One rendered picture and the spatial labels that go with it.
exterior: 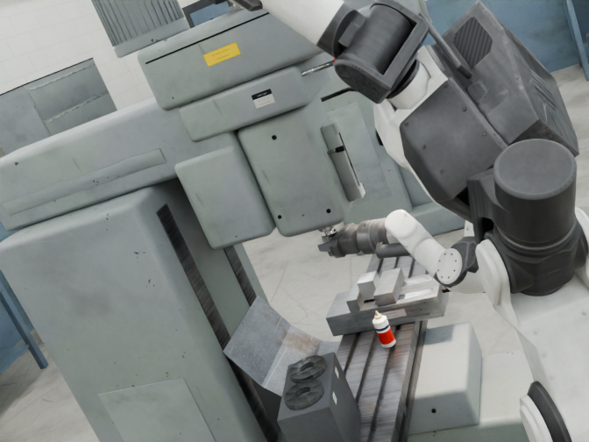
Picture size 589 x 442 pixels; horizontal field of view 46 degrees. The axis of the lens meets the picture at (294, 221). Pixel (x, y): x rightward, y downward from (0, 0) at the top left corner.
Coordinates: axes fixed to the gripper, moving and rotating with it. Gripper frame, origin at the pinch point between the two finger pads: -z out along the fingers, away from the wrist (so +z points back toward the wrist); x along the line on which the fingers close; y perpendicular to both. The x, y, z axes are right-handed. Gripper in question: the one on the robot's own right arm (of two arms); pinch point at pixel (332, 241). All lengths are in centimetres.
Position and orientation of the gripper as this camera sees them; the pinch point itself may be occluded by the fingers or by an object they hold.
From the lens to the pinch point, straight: 191.0
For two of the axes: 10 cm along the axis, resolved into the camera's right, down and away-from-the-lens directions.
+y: 3.8, 8.8, 2.9
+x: -5.3, 4.6, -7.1
